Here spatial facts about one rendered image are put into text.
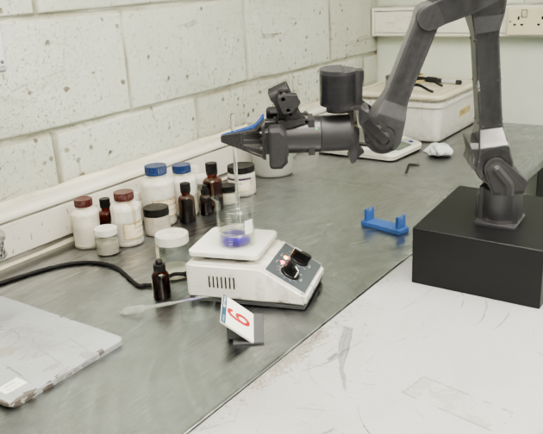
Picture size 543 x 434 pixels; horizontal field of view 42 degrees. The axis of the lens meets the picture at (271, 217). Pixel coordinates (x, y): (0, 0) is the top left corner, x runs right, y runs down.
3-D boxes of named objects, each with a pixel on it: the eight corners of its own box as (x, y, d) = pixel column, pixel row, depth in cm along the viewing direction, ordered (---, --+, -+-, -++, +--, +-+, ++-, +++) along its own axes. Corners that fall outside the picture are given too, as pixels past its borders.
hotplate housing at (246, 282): (324, 279, 122) (323, 235, 119) (306, 313, 110) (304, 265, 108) (204, 269, 128) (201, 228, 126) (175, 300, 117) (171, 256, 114)
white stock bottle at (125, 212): (108, 246, 142) (102, 195, 139) (124, 236, 148) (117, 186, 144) (134, 249, 140) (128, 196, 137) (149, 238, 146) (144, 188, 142)
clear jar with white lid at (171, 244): (194, 268, 130) (190, 226, 127) (189, 281, 124) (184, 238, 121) (162, 268, 130) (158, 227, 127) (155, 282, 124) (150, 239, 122)
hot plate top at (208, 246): (278, 234, 121) (278, 230, 121) (257, 261, 110) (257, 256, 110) (213, 231, 125) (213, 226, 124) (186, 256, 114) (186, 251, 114)
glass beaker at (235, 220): (258, 238, 119) (255, 189, 116) (256, 251, 113) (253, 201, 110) (216, 239, 119) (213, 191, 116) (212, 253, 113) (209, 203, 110)
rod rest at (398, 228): (409, 231, 142) (409, 214, 141) (399, 236, 140) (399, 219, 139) (370, 220, 149) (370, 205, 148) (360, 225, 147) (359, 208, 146)
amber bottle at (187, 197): (194, 224, 153) (190, 185, 150) (177, 224, 153) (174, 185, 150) (197, 219, 156) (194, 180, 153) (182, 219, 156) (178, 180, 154)
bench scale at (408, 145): (392, 164, 193) (392, 146, 191) (315, 153, 208) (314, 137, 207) (424, 149, 207) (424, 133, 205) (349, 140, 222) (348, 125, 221)
